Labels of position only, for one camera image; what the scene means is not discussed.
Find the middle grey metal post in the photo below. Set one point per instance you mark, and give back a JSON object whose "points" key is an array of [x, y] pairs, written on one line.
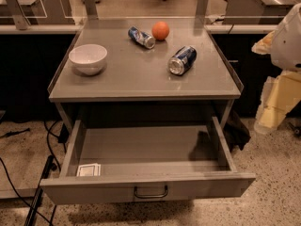
{"points": [[91, 10]]}

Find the grey metal cabinet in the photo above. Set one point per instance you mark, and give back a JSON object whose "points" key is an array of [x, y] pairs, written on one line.
{"points": [[134, 73]]}

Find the black power strip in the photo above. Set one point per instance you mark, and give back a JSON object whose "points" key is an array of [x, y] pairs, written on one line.
{"points": [[30, 219]]}

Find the black drawer handle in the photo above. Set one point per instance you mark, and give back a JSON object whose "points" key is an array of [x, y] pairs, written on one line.
{"points": [[145, 193]]}

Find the orange fruit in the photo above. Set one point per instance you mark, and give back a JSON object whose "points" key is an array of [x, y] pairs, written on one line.
{"points": [[160, 30]]}

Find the open grey top drawer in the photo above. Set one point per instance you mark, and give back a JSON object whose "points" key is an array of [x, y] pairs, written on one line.
{"points": [[193, 161]]}

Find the white ceramic bowl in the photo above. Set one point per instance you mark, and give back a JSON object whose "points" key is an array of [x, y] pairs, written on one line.
{"points": [[88, 59]]}

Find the grey metal post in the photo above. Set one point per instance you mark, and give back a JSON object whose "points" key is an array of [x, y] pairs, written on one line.
{"points": [[17, 15], [91, 10], [201, 8]]}

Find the left grey metal post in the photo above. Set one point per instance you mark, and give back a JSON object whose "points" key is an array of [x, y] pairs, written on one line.
{"points": [[17, 15]]}

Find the blue pepsi can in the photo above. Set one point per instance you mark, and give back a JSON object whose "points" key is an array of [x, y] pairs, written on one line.
{"points": [[182, 61]]}

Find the black cloth behind cabinet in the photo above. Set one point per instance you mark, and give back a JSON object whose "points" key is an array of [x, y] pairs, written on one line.
{"points": [[235, 132]]}

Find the crushed blue soda can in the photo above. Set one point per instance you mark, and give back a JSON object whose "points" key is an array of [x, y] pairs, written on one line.
{"points": [[141, 37]]}

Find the grey background desk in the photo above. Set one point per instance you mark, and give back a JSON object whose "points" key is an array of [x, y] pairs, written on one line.
{"points": [[257, 11], [40, 12]]}

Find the white card in drawer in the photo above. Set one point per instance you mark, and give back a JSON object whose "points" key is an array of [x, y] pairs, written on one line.
{"points": [[89, 170]]}

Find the grey background desk right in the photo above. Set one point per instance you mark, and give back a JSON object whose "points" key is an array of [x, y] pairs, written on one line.
{"points": [[257, 11]]}

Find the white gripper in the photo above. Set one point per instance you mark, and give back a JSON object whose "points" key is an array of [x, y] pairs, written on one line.
{"points": [[288, 47]]}

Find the grey background desk left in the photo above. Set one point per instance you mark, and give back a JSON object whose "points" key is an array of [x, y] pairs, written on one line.
{"points": [[40, 12]]}

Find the right grey metal post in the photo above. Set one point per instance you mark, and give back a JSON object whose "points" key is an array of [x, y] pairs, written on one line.
{"points": [[201, 8]]}

